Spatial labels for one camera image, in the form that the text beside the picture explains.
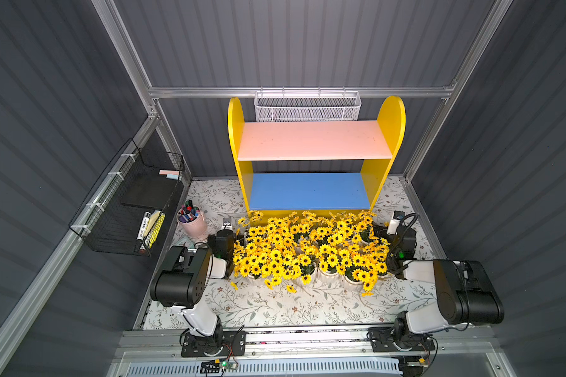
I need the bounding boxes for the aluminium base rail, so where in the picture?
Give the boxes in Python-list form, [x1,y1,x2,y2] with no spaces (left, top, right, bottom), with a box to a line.
[113,324,501,362]

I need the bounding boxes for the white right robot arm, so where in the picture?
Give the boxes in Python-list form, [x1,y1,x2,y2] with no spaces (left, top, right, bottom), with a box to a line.
[368,224,505,351]

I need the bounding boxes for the white marker in basket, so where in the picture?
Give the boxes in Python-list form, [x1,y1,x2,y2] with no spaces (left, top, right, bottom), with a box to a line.
[136,212,151,240]

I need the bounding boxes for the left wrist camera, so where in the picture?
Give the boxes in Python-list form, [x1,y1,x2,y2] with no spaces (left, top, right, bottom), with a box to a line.
[222,217,234,231]

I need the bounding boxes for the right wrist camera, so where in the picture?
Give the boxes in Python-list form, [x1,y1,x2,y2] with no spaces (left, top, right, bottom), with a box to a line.
[387,210,406,235]

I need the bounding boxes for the yellow book in basket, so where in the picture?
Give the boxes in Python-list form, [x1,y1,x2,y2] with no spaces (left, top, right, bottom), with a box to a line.
[139,210,165,251]

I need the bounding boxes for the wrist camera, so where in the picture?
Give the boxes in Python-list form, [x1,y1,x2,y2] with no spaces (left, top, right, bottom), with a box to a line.
[387,210,406,235]
[222,217,234,231]

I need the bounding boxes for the pink and blue sticky notes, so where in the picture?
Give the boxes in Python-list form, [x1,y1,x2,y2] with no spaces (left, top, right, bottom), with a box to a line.
[159,170,180,180]

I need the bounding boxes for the pink metal marker bucket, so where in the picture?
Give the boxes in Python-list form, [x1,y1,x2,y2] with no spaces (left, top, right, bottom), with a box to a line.
[175,199,208,240]

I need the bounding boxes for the black wire wall basket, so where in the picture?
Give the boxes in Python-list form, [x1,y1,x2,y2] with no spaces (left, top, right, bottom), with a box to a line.
[69,140,186,257]

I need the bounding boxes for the sunflower pot back row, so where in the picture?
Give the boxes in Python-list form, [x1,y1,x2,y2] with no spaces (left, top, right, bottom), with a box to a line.
[344,251,390,297]
[318,243,353,275]

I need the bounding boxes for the white wire wall basket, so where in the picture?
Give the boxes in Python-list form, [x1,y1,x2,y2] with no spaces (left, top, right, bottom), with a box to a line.
[254,94,362,123]

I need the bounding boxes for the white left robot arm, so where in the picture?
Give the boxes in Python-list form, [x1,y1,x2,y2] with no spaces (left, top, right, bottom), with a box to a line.
[149,229,234,344]

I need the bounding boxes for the yellow wooden shelf unit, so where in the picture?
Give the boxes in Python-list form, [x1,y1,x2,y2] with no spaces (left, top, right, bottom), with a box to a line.
[228,96,407,219]

